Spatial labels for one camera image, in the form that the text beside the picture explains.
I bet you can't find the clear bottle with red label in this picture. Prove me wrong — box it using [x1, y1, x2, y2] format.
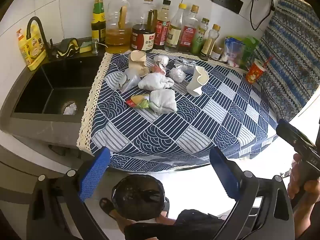
[179, 4, 200, 54]

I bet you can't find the black faucet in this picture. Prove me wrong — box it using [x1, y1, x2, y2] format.
[26, 16, 57, 58]

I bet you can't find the clear bottle with green label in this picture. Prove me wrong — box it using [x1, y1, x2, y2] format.
[190, 17, 210, 55]

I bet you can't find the yellow-capped clear vinegar bottle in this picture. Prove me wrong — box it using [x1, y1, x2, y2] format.
[164, 3, 187, 53]

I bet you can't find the small gold-capped clear bottle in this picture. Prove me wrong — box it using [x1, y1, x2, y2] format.
[200, 24, 221, 61]

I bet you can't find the red white wrapper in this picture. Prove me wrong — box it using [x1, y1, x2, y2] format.
[151, 62, 167, 75]

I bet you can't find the beige paper cup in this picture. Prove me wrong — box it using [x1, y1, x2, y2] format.
[128, 50, 150, 77]

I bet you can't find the black cable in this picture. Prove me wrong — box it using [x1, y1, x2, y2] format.
[250, 0, 276, 31]

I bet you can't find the yellow dish soap bottle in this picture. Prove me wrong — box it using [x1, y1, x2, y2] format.
[16, 26, 48, 71]

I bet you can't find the white tissue in drain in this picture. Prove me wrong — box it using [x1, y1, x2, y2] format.
[63, 102, 77, 115]

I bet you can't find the person's right hand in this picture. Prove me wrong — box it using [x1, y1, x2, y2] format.
[287, 154, 320, 199]

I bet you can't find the clear plastic bag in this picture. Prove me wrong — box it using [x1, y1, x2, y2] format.
[117, 67, 142, 93]

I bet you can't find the green packet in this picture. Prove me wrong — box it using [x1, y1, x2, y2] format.
[239, 37, 260, 69]

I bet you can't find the yellow black cleaning cloth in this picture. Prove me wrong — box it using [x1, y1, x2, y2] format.
[56, 37, 80, 57]

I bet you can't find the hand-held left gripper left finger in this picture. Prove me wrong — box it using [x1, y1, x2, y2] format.
[26, 146, 112, 240]

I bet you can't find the dark-capped red label bottle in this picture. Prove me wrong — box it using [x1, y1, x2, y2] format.
[154, 0, 172, 50]

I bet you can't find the blue patterned curtain cloth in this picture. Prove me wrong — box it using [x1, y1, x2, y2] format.
[246, 0, 316, 123]

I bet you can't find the yellow green sponge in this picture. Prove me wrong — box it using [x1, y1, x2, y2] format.
[79, 42, 93, 53]

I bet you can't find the green yellow sauce bottle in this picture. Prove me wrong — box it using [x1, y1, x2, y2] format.
[91, 0, 107, 44]

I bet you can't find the round bin with black bag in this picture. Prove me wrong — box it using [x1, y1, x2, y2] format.
[111, 174, 165, 222]

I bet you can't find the person's right forearm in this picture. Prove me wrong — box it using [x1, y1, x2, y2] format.
[294, 192, 320, 240]

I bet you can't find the metal soap pump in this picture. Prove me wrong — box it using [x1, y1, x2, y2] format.
[91, 39, 108, 54]

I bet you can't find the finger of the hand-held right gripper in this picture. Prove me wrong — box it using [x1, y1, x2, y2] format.
[276, 119, 316, 153]

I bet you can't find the large cooking oil jug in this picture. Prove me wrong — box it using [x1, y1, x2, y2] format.
[105, 0, 133, 54]

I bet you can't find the small glass jar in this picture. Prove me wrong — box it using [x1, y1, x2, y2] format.
[210, 45, 224, 61]

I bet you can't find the white paper cup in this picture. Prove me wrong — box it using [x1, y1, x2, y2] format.
[186, 66, 209, 97]

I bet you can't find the white knitted cloth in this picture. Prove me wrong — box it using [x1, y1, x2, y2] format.
[149, 89, 178, 114]
[138, 73, 175, 90]

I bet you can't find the red paper cup with straw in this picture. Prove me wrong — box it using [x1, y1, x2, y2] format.
[245, 55, 274, 84]

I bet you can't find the black kitchen sink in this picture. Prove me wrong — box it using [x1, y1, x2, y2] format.
[0, 36, 108, 145]

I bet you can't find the silver plastic bag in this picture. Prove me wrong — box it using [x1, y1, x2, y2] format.
[174, 59, 198, 74]

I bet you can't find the blue patterned tablecloth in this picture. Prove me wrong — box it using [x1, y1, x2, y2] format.
[76, 49, 279, 173]

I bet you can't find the white blue seasoning bag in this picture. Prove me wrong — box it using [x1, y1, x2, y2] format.
[221, 37, 247, 67]

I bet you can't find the green yellow snack wrapper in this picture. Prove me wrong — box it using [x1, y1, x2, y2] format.
[126, 94, 150, 109]

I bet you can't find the person's dark clothing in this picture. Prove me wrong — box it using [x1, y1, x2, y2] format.
[124, 209, 230, 240]

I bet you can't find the white plastic ball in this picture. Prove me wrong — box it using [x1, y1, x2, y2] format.
[169, 67, 186, 83]
[153, 54, 170, 65]

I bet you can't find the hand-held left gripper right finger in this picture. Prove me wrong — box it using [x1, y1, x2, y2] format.
[209, 146, 295, 240]

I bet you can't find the person's bare leg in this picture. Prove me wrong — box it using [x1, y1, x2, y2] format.
[109, 209, 140, 234]

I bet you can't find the black wall socket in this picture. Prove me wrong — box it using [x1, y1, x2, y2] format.
[211, 0, 244, 14]

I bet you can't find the dark soy sauce jug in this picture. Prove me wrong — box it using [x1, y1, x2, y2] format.
[130, 0, 158, 52]

